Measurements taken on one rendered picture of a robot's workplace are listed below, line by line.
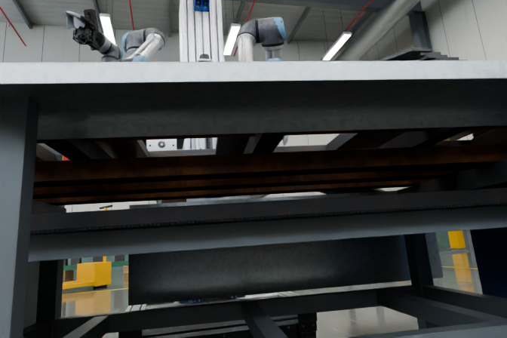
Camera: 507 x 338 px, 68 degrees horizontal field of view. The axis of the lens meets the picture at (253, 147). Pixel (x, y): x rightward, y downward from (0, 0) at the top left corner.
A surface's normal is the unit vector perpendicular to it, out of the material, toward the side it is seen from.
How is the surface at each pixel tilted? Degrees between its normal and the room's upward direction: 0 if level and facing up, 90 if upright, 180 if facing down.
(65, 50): 90
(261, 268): 90
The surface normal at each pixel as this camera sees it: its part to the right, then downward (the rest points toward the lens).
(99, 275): 0.76, -0.21
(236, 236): 0.12, -0.25
